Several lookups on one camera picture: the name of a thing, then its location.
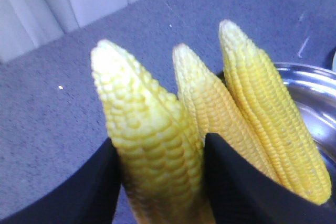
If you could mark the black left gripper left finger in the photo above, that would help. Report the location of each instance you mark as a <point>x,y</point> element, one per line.
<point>90,195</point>

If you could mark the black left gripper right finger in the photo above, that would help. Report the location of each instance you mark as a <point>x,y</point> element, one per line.
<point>239,193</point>

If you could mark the yellow corn cob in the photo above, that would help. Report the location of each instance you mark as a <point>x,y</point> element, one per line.
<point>160,150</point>
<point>213,109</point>
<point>261,96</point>

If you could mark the green electric cooking pot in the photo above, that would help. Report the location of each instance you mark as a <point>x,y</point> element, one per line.
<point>313,90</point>

